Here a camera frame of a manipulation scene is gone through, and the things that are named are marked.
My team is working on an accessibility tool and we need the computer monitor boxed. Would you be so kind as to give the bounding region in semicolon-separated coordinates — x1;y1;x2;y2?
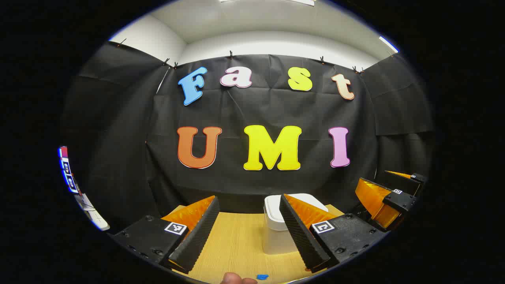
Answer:
58;146;81;194

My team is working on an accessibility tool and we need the white side desk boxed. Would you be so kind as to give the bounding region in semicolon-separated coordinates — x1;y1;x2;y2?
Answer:
75;193;110;231

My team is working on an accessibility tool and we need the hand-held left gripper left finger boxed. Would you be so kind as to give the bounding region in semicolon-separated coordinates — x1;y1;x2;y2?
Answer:
108;195;221;275

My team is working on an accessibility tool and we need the white desktop garbage bin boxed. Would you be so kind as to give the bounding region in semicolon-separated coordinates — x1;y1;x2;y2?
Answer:
263;193;329;255

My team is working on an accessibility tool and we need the wooden desktop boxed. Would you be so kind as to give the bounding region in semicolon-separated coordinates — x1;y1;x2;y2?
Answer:
170;204;346;284

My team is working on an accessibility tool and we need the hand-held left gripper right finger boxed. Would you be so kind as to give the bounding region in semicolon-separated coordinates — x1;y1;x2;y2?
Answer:
279;193;391;273

